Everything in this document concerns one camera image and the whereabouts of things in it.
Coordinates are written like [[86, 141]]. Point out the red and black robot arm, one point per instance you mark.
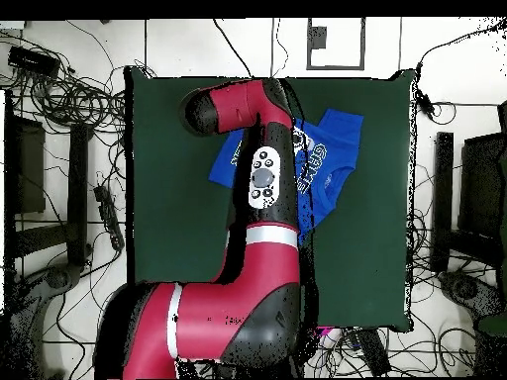
[[245, 301]]

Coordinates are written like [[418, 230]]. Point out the black power strip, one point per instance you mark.
[[374, 352], [109, 215]]

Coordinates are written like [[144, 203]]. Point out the black power adapter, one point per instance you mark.
[[424, 103]]

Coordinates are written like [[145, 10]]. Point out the pink object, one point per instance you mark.
[[328, 331]]

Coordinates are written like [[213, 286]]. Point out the dark green table cloth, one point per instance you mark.
[[356, 257]]

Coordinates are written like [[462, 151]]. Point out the black electronics box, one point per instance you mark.
[[33, 61]]

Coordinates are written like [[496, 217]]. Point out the grey square frame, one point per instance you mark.
[[309, 43]]

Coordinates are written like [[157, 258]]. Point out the black wooden furniture frame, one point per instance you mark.
[[443, 198], [77, 178]]

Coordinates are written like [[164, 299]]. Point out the blue printed t-shirt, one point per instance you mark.
[[340, 138]]

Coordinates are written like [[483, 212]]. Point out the black chair base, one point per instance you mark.
[[463, 289], [55, 279]]

